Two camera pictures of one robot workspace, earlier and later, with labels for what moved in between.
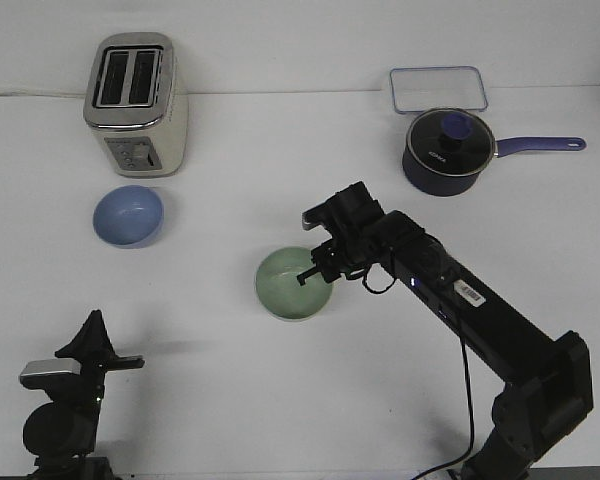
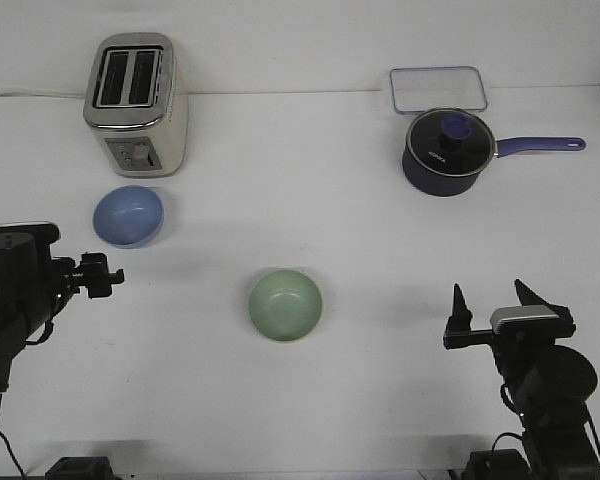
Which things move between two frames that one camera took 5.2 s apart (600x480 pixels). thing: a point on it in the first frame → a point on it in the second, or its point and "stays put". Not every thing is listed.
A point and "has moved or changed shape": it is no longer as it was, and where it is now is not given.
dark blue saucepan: [448, 156] stays put
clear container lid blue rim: [418, 89] stays put
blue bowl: [128, 217] stays put
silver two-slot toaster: [136, 102] stays put
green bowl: [279, 290] has moved or changed shape
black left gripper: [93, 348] → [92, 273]
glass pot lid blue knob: [449, 141] stays put
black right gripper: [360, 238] → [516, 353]
